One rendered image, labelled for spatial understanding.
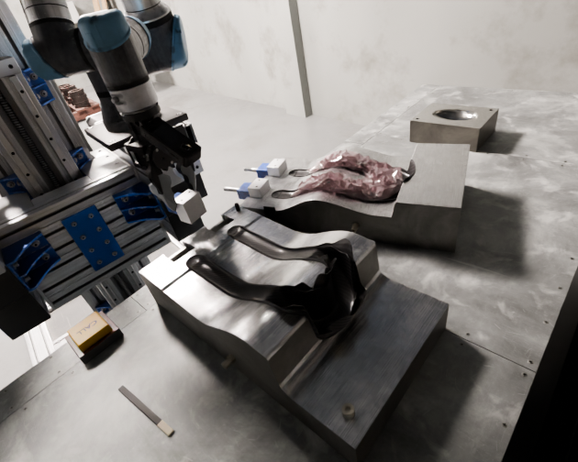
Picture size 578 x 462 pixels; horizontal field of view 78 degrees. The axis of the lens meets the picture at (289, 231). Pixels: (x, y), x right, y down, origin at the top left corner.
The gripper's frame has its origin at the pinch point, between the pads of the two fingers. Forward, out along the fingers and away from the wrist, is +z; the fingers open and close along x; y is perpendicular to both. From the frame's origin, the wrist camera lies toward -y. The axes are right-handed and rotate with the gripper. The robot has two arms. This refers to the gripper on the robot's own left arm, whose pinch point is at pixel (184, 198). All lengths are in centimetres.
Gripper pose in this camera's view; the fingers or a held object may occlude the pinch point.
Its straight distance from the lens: 81.1
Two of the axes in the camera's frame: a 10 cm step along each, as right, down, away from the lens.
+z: 1.7, 7.7, 6.2
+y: -8.2, -2.3, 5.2
